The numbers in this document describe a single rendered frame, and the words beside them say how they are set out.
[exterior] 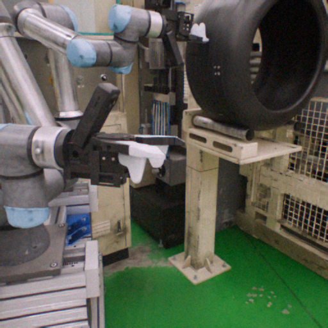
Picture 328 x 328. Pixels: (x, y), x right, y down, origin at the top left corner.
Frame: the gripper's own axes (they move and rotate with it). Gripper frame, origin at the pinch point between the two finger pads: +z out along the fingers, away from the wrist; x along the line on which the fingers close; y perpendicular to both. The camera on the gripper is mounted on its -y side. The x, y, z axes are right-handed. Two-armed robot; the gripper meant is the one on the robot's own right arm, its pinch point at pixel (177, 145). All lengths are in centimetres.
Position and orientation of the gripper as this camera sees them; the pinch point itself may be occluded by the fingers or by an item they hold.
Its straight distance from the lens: 52.8
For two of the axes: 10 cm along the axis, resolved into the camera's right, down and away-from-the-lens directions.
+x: -2.4, 1.8, -9.5
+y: -0.3, 9.8, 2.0
